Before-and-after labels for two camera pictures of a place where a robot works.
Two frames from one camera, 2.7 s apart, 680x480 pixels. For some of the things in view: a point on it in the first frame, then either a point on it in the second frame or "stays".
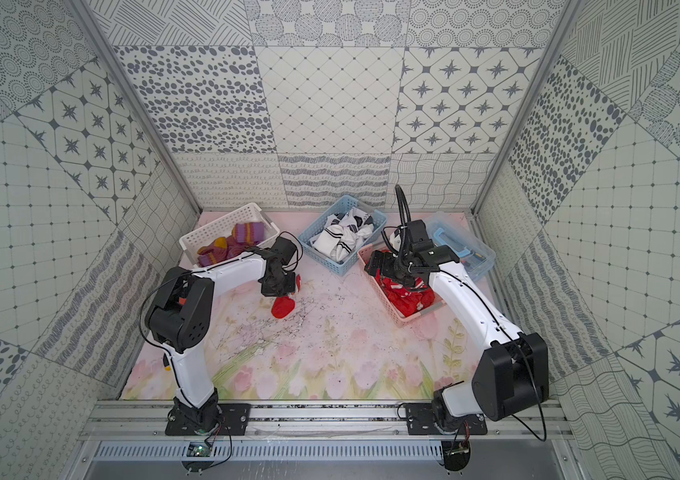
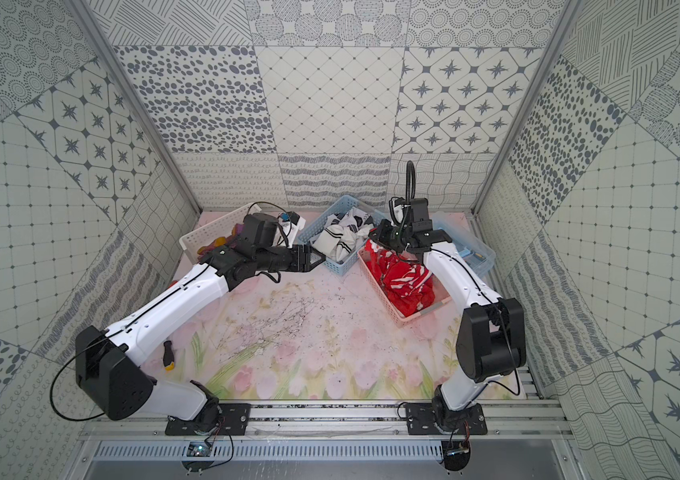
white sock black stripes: (336, 242) stays
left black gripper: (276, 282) → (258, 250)
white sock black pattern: (360, 222) stays
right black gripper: (386, 259) → (380, 233)
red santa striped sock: (406, 300) stays
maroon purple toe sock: (219, 250) stays
